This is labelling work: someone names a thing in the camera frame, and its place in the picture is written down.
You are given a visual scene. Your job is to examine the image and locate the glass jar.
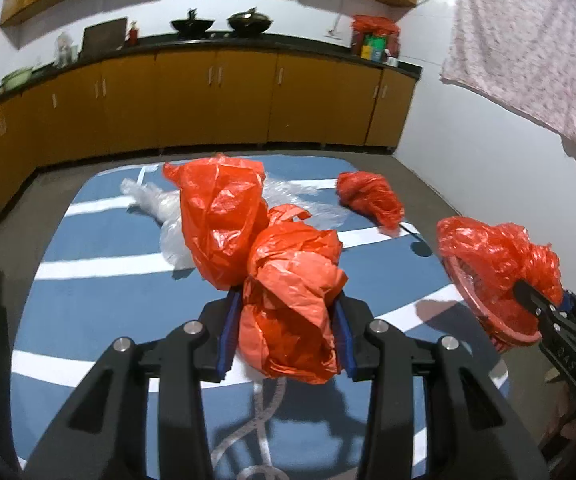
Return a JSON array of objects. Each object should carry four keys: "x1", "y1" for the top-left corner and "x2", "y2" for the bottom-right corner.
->
[{"x1": 53, "y1": 32, "x2": 79, "y2": 67}]

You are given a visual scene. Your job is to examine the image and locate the black countertop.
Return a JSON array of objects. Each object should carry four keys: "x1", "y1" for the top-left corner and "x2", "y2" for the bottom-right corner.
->
[{"x1": 0, "y1": 32, "x2": 423, "y2": 118}]

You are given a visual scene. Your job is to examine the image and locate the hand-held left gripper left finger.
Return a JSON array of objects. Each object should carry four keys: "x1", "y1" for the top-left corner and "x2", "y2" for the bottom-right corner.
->
[{"x1": 28, "y1": 290, "x2": 243, "y2": 480}]

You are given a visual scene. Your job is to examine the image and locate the dark cutting board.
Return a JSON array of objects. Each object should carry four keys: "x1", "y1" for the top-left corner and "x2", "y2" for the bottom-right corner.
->
[{"x1": 80, "y1": 17, "x2": 129, "y2": 59}]

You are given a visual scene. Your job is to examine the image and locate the large orange plastic bag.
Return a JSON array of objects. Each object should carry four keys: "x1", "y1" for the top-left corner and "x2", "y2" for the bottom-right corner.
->
[{"x1": 239, "y1": 204, "x2": 349, "y2": 387}]

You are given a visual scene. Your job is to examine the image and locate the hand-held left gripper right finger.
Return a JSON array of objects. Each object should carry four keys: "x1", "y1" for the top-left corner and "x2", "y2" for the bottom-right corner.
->
[{"x1": 335, "y1": 296, "x2": 548, "y2": 480}]

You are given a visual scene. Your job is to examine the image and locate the clear bubble wrap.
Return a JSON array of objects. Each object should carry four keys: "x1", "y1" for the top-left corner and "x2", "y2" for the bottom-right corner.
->
[{"x1": 119, "y1": 175, "x2": 351, "y2": 271}]

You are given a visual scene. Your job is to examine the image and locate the pink floral hanging cloth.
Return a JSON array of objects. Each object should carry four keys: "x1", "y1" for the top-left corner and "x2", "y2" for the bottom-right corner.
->
[{"x1": 440, "y1": 0, "x2": 576, "y2": 162}]

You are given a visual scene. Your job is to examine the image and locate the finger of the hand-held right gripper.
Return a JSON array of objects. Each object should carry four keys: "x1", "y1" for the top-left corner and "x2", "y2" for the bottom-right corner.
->
[
  {"x1": 512, "y1": 280, "x2": 558, "y2": 322},
  {"x1": 558, "y1": 291, "x2": 576, "y2": 322}
]

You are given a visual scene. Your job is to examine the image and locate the red plastic bag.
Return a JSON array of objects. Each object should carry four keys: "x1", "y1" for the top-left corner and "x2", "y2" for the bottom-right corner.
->
[{"x1": 351, "y1": 14, "x2": 400, "y2": 37}]

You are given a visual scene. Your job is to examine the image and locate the white power cable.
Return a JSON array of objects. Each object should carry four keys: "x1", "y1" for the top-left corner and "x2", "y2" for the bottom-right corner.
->
[{"x1": 330, "y1": 0, "x2": 355, "y2": 36}]

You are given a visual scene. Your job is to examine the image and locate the orange basket liner bag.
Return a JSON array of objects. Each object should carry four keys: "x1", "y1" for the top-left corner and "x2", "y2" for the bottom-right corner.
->
[{"x1": 436, "y1": 216, "x2": 565, "y2": 333}]

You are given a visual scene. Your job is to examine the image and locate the wooden lower cabinets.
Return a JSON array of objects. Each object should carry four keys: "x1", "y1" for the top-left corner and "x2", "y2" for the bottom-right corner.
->
[{"x1": 0, "y1": 42, "x2": 423, "y2": 208}]

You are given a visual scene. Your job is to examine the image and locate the black wok with lid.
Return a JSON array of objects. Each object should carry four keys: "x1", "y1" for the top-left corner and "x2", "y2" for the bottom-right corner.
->
[{"x1": 226, "y1": 7, "x2": 275, "y2": 37}]

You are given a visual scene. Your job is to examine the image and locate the red plastic basket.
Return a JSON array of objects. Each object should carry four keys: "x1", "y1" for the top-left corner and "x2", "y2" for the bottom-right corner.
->
[{"x1": 438, "y1": 240, "x2": 556, "y2": 353}]

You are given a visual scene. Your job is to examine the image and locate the green basin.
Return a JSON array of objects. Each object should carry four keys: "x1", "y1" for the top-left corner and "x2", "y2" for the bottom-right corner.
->
[{"x1": 0, "y1": 67, "x2": 35, "y2": 92}]

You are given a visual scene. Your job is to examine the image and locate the crumpled orange plastic bag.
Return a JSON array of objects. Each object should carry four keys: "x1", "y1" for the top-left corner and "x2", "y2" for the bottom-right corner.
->
[{"x1": 336, "y1": 171, "x2": 405, "y2": 233}]

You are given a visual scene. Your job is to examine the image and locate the red bag-covered containers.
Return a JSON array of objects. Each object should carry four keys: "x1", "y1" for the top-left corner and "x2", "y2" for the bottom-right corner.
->
[{"x1": 352, "y1": 30, "x2": 401, "y2": 64}]

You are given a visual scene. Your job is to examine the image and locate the blue white striped blanket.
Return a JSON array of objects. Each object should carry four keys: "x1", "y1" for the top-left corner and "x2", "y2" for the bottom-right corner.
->
[{"x1": 10, "y1": 154, "x2": 511, "y2": 480}]

